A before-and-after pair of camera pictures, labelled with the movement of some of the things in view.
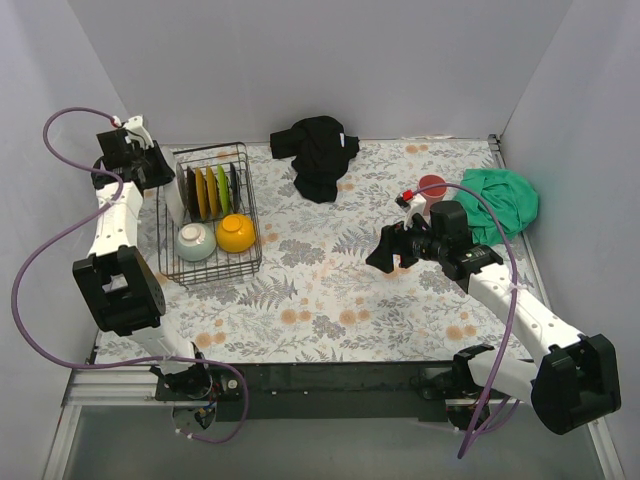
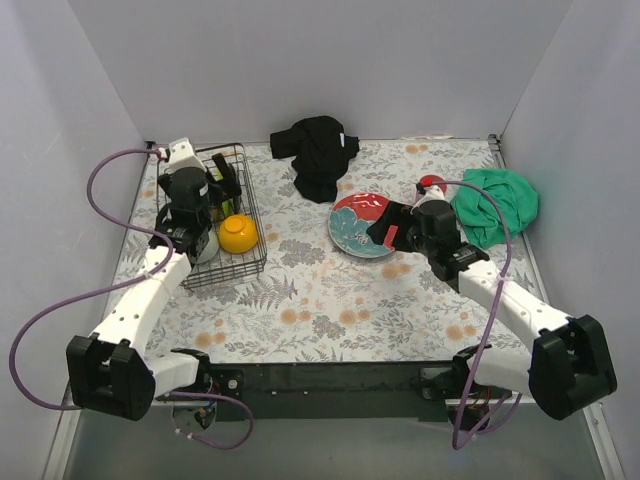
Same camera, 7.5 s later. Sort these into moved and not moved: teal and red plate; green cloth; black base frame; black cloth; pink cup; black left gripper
Moved: black left gripper; teal and red plate
Not moved: black cloth; green cloth; pink cup; black base frame
